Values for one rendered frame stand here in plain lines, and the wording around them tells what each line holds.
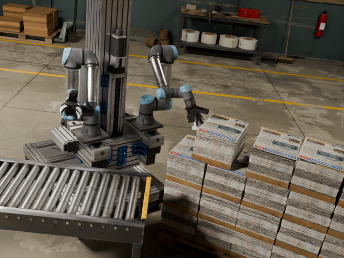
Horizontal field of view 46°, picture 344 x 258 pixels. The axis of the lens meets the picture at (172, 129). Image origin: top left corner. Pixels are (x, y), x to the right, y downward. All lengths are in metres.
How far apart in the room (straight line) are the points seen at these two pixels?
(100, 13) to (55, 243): 1.76
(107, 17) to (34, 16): 5.65
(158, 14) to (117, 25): 6.16
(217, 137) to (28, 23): 6.47
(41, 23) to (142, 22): 2.18
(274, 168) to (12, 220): 1.60
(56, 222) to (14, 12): 7.20
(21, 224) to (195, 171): 1.21
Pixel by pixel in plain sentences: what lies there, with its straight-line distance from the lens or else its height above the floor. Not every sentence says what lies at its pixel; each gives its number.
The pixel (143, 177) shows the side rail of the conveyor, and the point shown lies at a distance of 2.65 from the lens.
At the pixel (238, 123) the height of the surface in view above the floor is 1.06.
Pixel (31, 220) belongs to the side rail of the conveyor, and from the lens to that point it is 2.35.
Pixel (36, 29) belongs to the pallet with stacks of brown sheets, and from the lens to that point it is 8.65.
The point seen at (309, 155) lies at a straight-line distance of 2.74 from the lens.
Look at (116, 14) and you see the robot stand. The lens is 3.06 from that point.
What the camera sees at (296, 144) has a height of 1.07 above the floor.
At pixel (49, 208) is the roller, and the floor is 0.80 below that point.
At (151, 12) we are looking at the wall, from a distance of 9.22.
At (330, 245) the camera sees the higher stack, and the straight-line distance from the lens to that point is 2.94.
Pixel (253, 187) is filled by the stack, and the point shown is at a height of 0.77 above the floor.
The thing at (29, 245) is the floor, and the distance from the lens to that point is 3.35.
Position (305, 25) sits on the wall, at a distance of 9.65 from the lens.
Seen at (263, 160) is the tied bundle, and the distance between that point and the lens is 2.70.
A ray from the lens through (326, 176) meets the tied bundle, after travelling 2.68.
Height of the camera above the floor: 2.23
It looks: 25 degrees down
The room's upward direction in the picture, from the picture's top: 7 degrees clockwise
